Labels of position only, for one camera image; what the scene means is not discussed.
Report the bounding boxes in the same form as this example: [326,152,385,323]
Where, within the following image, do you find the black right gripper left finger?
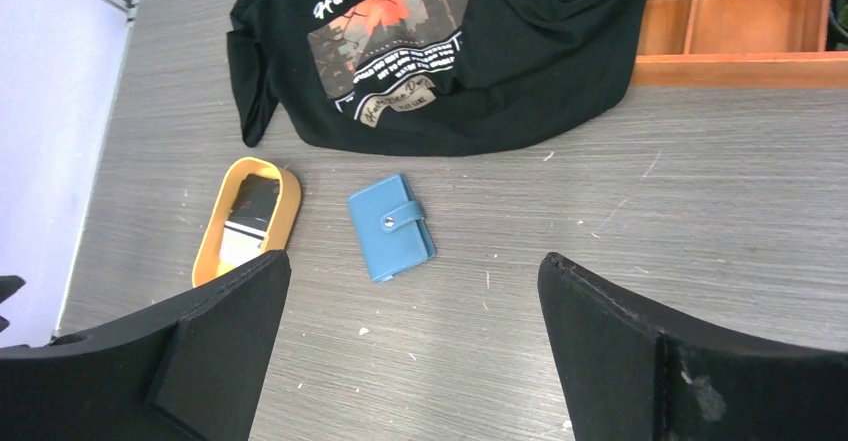
[1,250,291,440]

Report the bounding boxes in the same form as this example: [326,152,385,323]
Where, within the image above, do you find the orange wooden compartment tray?
[631,0,847,89]

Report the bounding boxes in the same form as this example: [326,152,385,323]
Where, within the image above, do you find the yellow oval tray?
[192,157,302,287]

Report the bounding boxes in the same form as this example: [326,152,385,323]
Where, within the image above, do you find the white striped card in tray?
[218,221,267,267]

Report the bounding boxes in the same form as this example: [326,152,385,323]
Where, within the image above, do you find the blue leather card holder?
[347,173,436,284]

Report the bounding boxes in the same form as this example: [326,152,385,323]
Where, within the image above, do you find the black printed t-shirt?
[226,0,647,156]

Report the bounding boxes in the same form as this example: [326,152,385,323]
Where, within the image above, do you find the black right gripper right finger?
[537,252,847,440]

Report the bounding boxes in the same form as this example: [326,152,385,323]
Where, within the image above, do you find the black card in tray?
[227,174,280,233]

